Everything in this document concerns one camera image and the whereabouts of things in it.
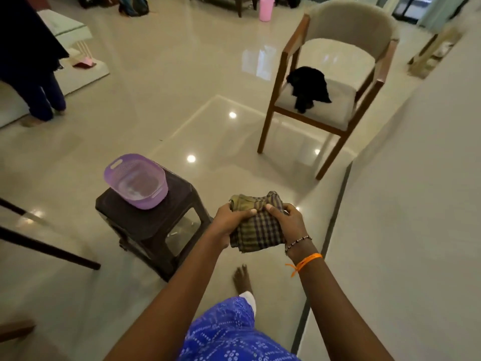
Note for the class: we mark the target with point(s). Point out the dark wooden furniture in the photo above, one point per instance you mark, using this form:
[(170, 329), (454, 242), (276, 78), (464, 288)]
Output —
[(240, 0)]

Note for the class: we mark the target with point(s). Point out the purple plastic basin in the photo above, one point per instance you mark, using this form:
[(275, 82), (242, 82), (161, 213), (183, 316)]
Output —
[(135, 180)]

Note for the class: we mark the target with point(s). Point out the checkered brown cloth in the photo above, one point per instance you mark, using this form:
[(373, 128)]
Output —
[(259, 229)]

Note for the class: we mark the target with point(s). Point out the blue patterned dress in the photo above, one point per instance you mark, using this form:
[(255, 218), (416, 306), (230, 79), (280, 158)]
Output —
[(229, 334)]

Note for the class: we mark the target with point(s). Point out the person's right forearm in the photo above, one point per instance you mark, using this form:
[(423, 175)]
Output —
[(338, 308)]

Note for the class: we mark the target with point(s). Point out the white floor mat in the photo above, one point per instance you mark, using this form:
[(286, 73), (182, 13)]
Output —
[(86, 77)]

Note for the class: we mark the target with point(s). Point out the pink dustpan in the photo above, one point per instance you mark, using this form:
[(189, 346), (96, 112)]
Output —
[(85, 63)]

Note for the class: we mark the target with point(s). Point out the dark bags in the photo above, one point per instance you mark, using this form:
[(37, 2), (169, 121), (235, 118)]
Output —
[(131, 5)]

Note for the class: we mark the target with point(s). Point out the pink plastic bucket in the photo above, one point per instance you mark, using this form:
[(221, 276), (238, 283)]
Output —
[(267, 9)]

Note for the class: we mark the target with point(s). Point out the person's right foot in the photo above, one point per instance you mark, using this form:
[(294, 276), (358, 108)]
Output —
[(242, 278)]

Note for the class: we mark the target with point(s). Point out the orange wristband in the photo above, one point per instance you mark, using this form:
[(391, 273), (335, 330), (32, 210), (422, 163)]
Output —
[(310, 258)]

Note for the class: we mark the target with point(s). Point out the wooden chair grey backrest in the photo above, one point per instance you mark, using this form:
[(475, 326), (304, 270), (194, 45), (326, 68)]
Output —
[(15, 328), (349, 22)]

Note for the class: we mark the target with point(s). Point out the person's left hand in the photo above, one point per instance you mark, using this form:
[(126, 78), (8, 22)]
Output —
[(221, 225)]

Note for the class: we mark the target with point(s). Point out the white trousers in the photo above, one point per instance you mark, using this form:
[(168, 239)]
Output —
[(248, 298)]

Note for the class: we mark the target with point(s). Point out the person's right hand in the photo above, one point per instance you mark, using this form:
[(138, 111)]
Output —
[(295, 229)]

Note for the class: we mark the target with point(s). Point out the light wooden furniture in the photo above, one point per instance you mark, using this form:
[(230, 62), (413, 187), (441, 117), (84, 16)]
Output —
[(432, 52)]

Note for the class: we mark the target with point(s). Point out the black plastic stool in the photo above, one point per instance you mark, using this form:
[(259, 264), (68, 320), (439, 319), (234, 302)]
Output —
[(150, 218)]

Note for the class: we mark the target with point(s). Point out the black garment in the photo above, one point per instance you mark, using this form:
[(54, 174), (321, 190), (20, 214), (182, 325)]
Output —
[(308, 84)]

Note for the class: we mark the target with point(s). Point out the person's left forearm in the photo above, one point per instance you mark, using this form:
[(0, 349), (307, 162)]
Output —
[(169, 308)]

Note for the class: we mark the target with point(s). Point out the black table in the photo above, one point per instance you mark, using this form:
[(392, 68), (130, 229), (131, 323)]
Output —
[(49, 248)]

